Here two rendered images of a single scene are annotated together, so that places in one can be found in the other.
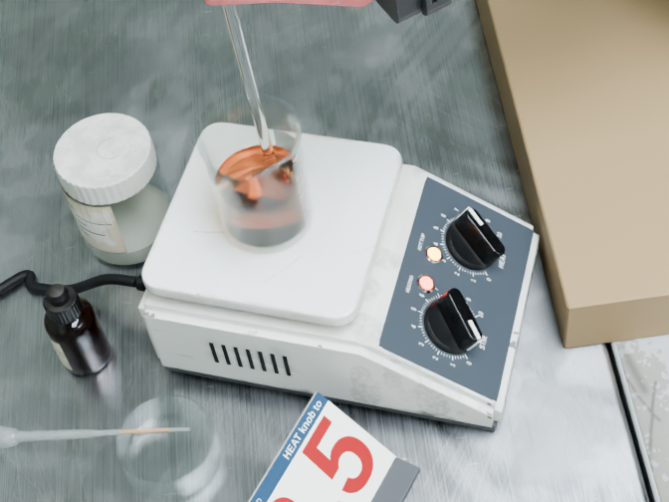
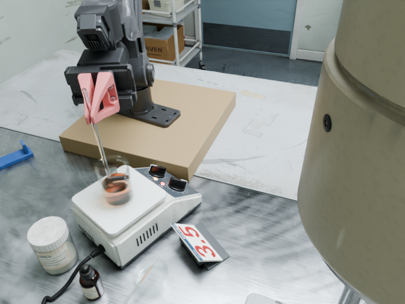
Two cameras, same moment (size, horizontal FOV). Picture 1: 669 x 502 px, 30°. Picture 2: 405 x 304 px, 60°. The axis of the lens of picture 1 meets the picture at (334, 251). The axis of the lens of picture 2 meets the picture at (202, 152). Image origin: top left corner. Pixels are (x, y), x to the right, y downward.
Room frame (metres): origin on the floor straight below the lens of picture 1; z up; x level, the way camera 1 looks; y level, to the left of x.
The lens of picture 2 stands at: (0.14, 0.37, 1.41)
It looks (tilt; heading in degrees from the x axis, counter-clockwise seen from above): 39 degrees down; 292
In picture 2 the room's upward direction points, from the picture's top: 2 degrees counter-clockwise
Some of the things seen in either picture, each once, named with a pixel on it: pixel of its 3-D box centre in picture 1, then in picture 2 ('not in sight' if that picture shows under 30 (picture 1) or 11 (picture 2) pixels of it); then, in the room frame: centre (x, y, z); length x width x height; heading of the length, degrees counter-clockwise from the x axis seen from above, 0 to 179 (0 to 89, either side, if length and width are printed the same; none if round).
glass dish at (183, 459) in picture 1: (168, 447); (151, 276); (0.34, 0.11, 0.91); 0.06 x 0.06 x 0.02
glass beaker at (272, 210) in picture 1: (257, 179); (116, 182); (0.42, 0.03, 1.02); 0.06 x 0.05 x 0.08; 163
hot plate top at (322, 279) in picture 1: (275, 218); (119, 197); (0.43, 0.03, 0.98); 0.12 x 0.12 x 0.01; 68
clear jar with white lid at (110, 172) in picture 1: (117, 191); (53, 245); (0.50, 0.13, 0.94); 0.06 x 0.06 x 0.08
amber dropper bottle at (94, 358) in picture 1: (71, 323); (90, 279); (0.42, 0.16, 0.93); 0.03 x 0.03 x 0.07
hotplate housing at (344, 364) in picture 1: (329, 271); (135, 206); (0.42, 0.01, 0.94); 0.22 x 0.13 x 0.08; 68
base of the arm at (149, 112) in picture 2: not in sight; (138, 98); (0.56, -0.28, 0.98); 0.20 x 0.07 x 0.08; 171
